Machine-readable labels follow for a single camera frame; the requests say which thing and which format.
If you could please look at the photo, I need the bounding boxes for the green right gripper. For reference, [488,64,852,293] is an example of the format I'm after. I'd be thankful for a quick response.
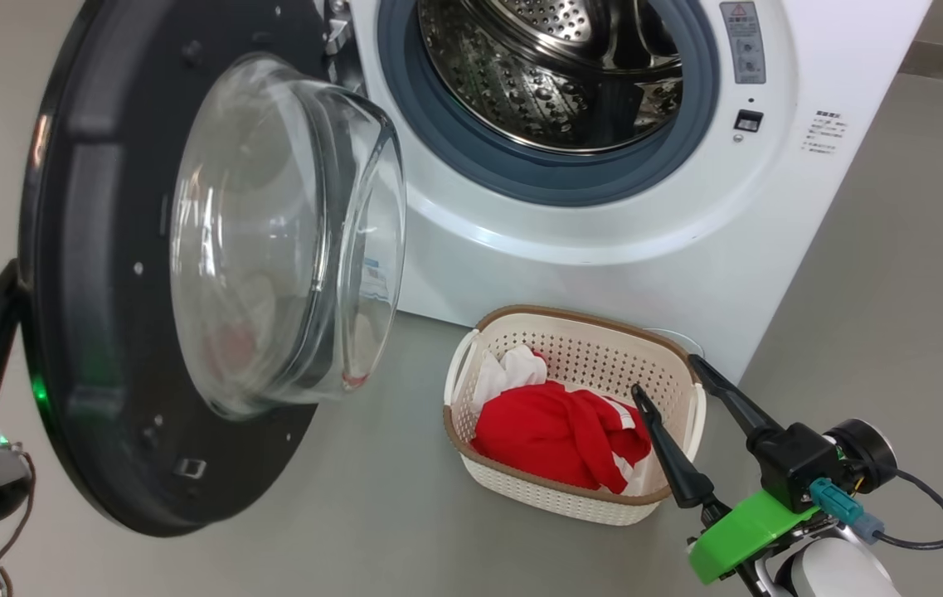
[630,354,822,586]

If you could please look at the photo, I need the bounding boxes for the red and white garment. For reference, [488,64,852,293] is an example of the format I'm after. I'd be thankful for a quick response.
[471,345,654,496]

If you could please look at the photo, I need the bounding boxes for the dark round washing machine door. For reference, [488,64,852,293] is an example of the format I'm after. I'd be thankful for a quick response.
[17,0,408,538]

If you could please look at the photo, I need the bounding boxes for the cream perforated laundry basket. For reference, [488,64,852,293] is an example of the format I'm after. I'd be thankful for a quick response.
[443,304,707,527]

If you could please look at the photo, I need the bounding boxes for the white washing machine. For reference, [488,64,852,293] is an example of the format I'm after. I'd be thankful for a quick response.
[318,0,933,387]

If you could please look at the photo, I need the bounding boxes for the grey rubber door gasket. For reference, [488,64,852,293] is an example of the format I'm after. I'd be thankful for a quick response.
[377,0,722,207]

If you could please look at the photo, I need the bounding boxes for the printed text sticker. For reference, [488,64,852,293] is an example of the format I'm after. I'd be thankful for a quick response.
[801,109,848,157]

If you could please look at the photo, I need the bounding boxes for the perforated steel washer drum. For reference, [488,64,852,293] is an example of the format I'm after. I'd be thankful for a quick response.
[417,0,684,157]

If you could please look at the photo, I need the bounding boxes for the grey warning sticker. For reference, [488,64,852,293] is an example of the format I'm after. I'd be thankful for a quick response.
[719,0,768,86]

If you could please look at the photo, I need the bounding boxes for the teal right cable connector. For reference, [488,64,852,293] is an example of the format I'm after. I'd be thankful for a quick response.
[809,478,887,546]

